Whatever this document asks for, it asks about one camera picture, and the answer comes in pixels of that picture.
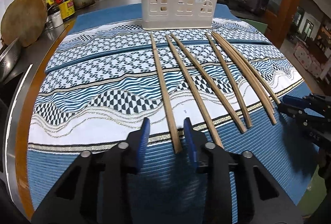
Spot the white plastic utensil holder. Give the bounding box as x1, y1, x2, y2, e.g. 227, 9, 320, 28
141, 0, 217, 30

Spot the round wooden chopping block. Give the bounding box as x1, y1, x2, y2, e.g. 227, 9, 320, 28
1, 0, 47, 47

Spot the steel bowl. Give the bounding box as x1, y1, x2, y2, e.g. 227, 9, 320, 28
0, 38, 22, 82

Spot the blue patterned table cloth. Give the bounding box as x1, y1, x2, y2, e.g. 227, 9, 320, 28
26, 3, 321, 224

